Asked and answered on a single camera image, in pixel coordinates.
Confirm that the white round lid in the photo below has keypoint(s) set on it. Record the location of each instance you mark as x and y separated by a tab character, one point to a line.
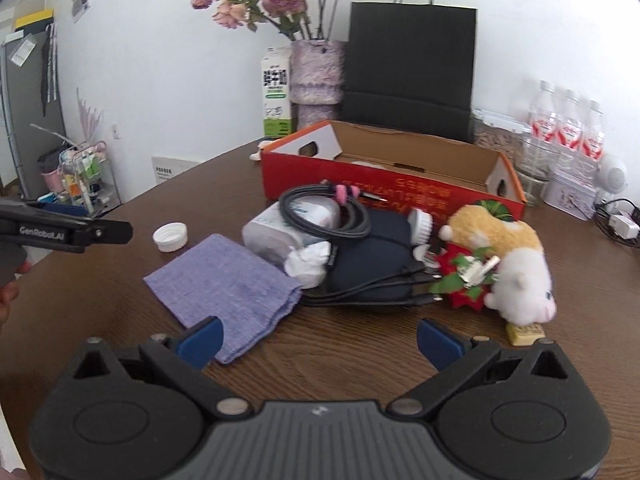
170	245

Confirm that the red cardboard box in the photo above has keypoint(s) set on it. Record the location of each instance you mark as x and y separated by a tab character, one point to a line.
425	192

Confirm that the person's left hand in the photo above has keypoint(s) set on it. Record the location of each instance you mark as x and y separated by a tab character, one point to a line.
7	302

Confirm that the pale feather decoration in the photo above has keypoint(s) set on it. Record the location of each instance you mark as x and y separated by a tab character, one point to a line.
89	117

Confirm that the clear seed storage container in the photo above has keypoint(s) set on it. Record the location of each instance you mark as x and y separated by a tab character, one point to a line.
492	137

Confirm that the purple cloth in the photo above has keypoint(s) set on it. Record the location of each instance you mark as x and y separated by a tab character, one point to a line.
225	290

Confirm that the white round speaker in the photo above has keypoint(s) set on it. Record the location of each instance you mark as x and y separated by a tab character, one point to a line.
614	174

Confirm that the white charger plug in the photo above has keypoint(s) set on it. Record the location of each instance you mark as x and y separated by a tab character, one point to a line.
625	225

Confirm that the small yellow packet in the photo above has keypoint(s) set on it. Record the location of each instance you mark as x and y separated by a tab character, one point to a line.
525	334

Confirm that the white printed tin box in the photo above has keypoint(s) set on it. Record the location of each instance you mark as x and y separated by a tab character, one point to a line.
570	192

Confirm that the red artificial flower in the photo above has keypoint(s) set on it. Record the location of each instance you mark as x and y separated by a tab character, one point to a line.
467	300

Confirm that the yellow white plush toy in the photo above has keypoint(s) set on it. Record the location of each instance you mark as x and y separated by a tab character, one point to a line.
520	275

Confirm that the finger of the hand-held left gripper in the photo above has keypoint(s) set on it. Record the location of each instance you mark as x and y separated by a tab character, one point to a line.
52	204
112	232

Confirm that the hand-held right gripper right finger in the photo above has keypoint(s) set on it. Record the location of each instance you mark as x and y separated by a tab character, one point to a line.
440	345

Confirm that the grey cabinet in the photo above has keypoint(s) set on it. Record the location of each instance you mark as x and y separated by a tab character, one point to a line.
30	110

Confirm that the white labelled box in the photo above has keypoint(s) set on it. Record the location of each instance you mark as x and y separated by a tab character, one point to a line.
172	170

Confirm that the clear glass cup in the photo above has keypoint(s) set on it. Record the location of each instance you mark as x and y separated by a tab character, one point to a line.
537	170

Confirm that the gold metal clip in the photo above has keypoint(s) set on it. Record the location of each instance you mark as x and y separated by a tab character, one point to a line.
472	272

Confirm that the purple wrapped vase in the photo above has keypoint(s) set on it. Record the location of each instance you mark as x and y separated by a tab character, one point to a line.
315	75

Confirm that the white wall outlet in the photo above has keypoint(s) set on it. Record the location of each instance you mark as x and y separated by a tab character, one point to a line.
116	131

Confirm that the crumpled white tissue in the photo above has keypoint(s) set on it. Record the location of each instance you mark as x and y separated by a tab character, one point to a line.
307	265

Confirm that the red label water bottle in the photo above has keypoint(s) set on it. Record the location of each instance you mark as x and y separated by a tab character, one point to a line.
544	115
594	140
570	130

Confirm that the green white milk carton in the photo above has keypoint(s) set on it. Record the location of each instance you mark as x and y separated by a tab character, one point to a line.
276	85

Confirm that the navy blue pouch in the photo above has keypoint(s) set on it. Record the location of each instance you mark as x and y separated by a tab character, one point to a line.
380	255

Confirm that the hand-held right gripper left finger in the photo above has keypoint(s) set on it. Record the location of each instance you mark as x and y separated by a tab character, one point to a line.
202	342

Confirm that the black paper bag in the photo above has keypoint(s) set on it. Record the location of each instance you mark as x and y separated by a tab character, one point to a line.
410	60

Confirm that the white cylindrical plastic bottle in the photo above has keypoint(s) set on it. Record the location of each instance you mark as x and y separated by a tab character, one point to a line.
265	235

